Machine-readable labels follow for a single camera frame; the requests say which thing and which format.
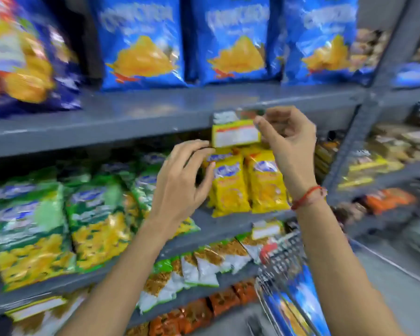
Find row of green snack packets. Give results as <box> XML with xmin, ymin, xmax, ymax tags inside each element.
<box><xmin>0</xmin><ymin>152</ymin><xmax>201</xmax><ymax>293</ymax></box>

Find red thread bracelet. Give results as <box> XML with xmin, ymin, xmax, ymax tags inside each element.
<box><xmin>290</xmin><ymin>185</ymin><xmax>328</xmax><ymax>211</ymax></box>

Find yellow snack packet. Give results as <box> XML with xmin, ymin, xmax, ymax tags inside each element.
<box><xmin>207</xmin><ymin>154</ymin><xmax>251</xmax><ymax>218</ymax></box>
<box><xmin>244</xmin><ymin>148</ymin><xmax>292</xmax><ymax>214</ymax></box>

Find grey metal shelf unit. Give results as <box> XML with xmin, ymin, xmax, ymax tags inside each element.
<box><xmin>0</xmin><ymin>0</ymin><xmax>417</xmax><ymax>336</ymax></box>
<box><xmin>327</xmin><ymin>0</ymin><xmax>420</xmax><ymax>263</ymax></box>

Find person's right forearm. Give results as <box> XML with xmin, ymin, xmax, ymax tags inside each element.
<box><xmin>290</xmin><ymin>188</ymin><xmax>405</xmax><ymax>336</ymax></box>

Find pile of beige packets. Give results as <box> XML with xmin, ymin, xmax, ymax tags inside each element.
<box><xmin>367</xmin><ymin>123</ymin><xmax>420</xmax><ymax>164</ymax></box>

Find person's right hand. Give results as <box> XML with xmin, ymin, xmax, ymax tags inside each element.
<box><xmin>253</xmin><ymin>106</ymin><xmax>320</xmax><ymax>204</ymax></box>

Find white orange snack packet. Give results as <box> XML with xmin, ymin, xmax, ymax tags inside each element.
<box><xmin>194</xmin><ymin>239</ymin><xmax>253</xmax><ymax>276</ymax></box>
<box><xmin>236</xmin><ymin>232</ymin><xmax>280</xmax><ymax>266</ymax></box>
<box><xmin>180</xmin><ymin>253</ymin><xmax>220</xmax><ymax>288</ymax></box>
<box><xmin>136</xmin><ymin>258</ymin><xmax>187</xmax><ymax>314</ymax></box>

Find person's left forearm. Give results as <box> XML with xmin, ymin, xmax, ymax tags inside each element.
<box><xmin>57</xmin><ymin>217</ymin><xmax>190</xmax><ymax>336</ymax></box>

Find white paper label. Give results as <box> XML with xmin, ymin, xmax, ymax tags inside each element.
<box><xmin>212</xmin><ymin>111</ymin><xmax>239</xmax><ymax>125</ymax></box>

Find red yellow snack bag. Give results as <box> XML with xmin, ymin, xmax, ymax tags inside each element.
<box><xmin>0</xmin><ymin>0</ymin><xmax>55</xmax><ymax>106</ymax></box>

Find wire shopping cart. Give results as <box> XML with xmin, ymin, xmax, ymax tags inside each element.
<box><xmin>247</xmin><ymin>229</ymin><xmax>334</xmax><ymax>336</ymax></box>

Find light blue packet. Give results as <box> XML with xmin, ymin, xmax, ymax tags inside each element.
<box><xmin>393</xmin><ymin>63</ymin><xmax>420</xmax><ymax>89</ymax></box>

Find white brown snack packet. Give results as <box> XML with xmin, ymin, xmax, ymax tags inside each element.
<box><xmin>11</xmin><ymin>288</ymin><xmax>90</xmax><ymax>336</ymax></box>

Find yellow shelf price tag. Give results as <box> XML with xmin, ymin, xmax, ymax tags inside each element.
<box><xmin>211</xmin><ymin>119</ymin><xmax>262</xmax><ymax>148</ymax></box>

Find dark blue snack bag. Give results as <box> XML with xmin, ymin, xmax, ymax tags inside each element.
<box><xmin>0</xmin><ymin>0</ymin><xmax>83</xmax><ymax>120</ymax></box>

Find person's left hand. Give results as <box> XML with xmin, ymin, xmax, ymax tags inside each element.
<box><xmin>149</xmin><ymin>139</ymin><xmax>216</xmax><ymax>238</ymax></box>

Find clear packets of nuts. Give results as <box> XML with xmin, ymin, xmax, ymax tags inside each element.
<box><xmin>349</xmin><ymin>28</ymin><xmax>391</xmax><ymax>85</ymax></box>

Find large blue chips bag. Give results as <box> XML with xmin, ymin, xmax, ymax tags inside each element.
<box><xmin>283</xmin><ymin>0</ymin><xmax>360</xmax><ymax>85</ymax></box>
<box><xmin>90</xmin><ymin>0</ymin><xmax>188</xmax><ymax>91</ymax></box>
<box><xmin>191</xmin><ymin>0</ymin><xmax>272</xmax><ymax>85</ymax></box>

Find stack of yellow brown packets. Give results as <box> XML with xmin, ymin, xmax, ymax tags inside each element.
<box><xmin>314</xmin><ymin>138</ymin><xmax>345</xmax><ymax>180</ymax></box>

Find pile of yellow flat packets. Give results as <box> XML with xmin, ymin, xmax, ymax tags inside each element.
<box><xmin>337</xmin><ymin>150</ymin><xmax>405</xmax><ymax>191</ymax></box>

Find orange flat packet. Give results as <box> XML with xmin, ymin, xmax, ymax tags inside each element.
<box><xmin>363</xmin><ymin>188</ymin><xmax>418</xmax><ymax>215</ymax></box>

